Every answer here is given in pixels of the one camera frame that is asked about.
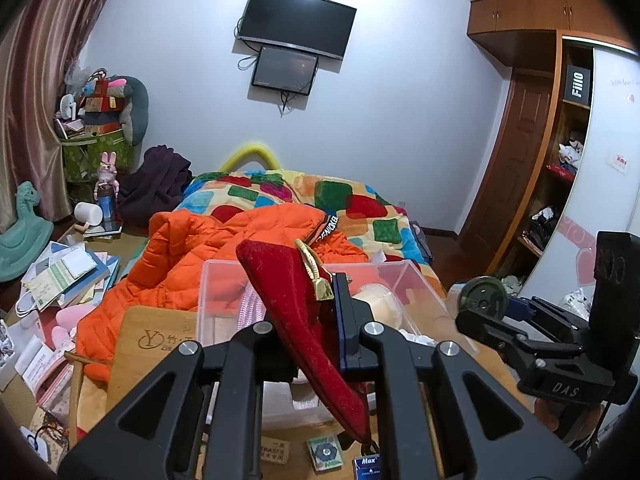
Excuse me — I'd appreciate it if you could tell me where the dark green round jar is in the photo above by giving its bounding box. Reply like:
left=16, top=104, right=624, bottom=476
left=458, top=275, right=509, bottom=320

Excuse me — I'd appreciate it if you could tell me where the pink braided rope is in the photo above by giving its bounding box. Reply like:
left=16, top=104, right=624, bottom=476
left=235, top=284, right=269, bottom=334

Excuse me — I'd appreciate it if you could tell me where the red velvet drawstring pouch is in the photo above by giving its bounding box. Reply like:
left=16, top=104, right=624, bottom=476
left=236, top=240, right=372, bottom=444

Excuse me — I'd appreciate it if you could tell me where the brown wooden door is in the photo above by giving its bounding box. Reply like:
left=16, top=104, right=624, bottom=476
left=459, top=72, right=552, bottom=273

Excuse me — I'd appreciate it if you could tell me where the clear plastic storage box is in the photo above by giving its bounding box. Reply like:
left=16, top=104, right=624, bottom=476
left=196, top=260, right=478, bottom=430

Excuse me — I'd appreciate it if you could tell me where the blue Max staples box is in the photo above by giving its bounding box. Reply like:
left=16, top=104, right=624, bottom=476
left=352, top=454, right=382, bottom=480

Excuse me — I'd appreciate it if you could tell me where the small green card box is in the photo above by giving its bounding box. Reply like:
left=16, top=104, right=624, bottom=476
left=306, top=434, right=344, bottom=472

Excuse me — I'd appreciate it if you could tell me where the orange puffer jacket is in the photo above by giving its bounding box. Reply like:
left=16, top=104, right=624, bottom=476
left=76, top=204, right=369, bottom=384

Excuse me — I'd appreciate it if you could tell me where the stack of books and papers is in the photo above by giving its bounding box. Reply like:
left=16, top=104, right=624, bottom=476
left=14, top=242, right=119, bottom=318

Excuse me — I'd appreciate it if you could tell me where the white mug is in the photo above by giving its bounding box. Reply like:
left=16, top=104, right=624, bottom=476
left=74, top=202, right=103, bottom=226

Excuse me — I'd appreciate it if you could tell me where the black FiiO box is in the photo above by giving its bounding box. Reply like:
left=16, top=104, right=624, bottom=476
left=563, top=65, right=591, bottom=106

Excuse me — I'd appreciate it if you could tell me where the teal rocking horse toy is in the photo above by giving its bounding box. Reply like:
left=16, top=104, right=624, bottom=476
left=0, top=181, right=54, bottom=282

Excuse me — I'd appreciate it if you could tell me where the pink bunny figure bottle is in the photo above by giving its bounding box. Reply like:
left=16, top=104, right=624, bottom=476
left=93, top=152, right=119, bottom=222

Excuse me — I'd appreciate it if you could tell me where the dark purple clothing pile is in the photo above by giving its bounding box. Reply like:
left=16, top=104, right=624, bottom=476
left=116, top=145, right=192, bottom=226

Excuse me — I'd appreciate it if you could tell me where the wooden wardrobe shelf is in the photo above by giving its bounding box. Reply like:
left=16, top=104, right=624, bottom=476
left=466, top=0, right=634, bottom=276

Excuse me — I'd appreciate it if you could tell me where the green storage box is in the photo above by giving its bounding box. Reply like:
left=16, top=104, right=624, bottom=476
left=61, top=130, right=134, bottom=183

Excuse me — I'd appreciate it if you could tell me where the yellow curved pillow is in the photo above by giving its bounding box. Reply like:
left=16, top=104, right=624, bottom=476
left=219, top=142, right=281, bottom=172

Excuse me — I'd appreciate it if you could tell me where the grey plush toy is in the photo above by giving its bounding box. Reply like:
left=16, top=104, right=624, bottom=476
left=119, top=76, right=149, bottom=146

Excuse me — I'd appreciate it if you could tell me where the pink striped curtain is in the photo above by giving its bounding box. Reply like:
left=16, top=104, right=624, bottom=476
left=1, top=0, right=106, bottom=231

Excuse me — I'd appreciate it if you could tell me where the small black wall monitor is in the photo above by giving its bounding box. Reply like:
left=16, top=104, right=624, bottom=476
left=252, top=46, right=319, bottom=96

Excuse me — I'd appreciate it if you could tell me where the large black wall monitor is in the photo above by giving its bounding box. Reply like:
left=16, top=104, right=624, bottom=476
left=238, top=0, right=357, bottom=60

